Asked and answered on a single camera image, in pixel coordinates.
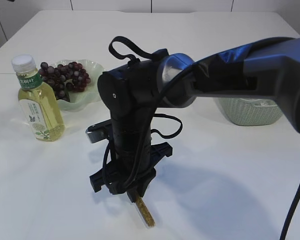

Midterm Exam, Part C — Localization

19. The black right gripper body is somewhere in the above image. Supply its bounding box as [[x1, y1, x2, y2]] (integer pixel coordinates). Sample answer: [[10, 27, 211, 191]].
[[89, 142, 173, 195]]

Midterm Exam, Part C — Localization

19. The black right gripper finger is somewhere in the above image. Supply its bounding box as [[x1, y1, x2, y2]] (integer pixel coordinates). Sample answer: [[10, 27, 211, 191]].
[[137, 176, 155, 197], [126, 188, 139, 203]]

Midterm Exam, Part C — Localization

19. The gold glitter marker pen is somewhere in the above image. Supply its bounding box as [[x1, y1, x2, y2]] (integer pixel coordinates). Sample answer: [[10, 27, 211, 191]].
[[135, 195, 155, 227]]

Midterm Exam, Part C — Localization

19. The yellow tea bottle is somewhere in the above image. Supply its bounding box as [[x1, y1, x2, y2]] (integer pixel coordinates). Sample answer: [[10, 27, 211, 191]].
[[11, 54, 65, 142]]

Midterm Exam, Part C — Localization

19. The artificial red grape bunch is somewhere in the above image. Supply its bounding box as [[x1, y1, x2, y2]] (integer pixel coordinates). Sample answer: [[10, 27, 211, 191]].
[[38, 61, 92, 102]]

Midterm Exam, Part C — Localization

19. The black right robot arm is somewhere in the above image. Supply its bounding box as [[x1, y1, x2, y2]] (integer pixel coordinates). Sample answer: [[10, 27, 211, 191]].
[[86, 36, 300, 202]]

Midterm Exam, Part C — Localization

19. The green scalloped glass plate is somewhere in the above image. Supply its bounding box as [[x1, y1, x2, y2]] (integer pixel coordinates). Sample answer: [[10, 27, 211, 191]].
[[38, 59, 105, 111]]

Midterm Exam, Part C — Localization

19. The green woven plastic basket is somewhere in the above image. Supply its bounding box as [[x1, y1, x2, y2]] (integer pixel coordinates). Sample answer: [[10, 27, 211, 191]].
[[216, 97, 283, 127]]

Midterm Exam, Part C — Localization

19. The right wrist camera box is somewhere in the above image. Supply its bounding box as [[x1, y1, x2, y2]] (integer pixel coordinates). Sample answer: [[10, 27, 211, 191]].
[[85, 119, 113, 144]]

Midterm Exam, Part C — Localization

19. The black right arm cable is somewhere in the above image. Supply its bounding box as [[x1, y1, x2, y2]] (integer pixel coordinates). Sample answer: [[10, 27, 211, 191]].
[[102, 36, 300, 240]]

